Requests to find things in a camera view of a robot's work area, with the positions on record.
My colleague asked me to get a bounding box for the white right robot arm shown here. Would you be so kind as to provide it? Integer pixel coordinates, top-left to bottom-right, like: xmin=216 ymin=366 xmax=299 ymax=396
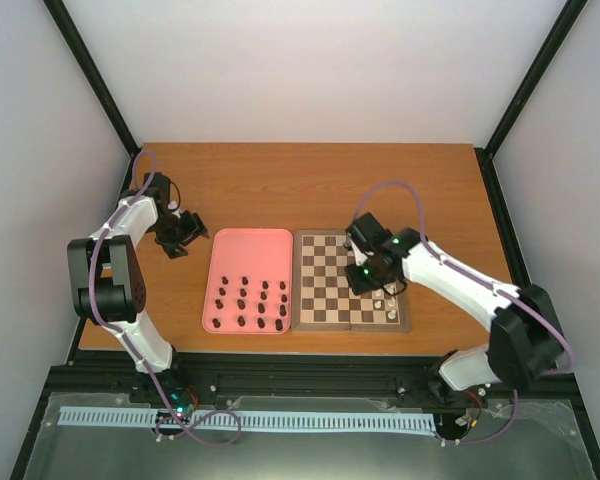
xmin=345 ymin=213 xmax=573 ymax=404

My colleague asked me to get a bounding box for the pink plastic tray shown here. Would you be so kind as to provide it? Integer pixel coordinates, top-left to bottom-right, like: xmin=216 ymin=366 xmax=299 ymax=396
xmin=202 ymin=228 xmax=293 ymax=335

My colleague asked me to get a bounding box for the light blue cable duct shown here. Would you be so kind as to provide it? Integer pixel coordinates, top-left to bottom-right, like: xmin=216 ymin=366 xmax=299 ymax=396
xmin=57 ymin=406 xmax=436 ymax=436

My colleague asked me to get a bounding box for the black aluminium frame rail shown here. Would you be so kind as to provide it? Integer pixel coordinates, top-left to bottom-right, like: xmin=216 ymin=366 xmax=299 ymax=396
xmin=44 ymin=352 xmax=579 ymax=401

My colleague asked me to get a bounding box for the left controller circuit board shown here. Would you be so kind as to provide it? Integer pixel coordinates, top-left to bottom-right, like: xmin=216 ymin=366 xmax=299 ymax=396
xmin=169 ymin=385 xmax=199 ymax=419

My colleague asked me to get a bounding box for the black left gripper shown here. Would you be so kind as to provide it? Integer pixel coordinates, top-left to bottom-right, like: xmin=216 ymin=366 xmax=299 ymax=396
xmin=150 ymin=211 xmax=209 ymax=260

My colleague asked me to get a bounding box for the right controller circuit board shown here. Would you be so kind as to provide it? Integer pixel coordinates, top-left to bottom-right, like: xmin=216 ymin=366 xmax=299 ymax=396
xmin=455 ymin=390 xmax=484 ymax=432

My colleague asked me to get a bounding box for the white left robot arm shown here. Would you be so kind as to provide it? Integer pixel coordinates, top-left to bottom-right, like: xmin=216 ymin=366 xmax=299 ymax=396
xmin=67 ymin=172 xmax=208 ymax=403

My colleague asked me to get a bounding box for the wooden chessboard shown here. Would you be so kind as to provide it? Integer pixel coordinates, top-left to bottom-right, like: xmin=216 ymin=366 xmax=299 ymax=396
xmin=291 ymin=230 xmax=411 ymax=333

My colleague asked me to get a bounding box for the controller circuit board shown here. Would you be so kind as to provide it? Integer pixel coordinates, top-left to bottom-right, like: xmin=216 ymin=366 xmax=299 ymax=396
xmin=169 ymin=385 xmax=199 ymax=419
xmin=455 ymin=390 xmax=484 ymax=432

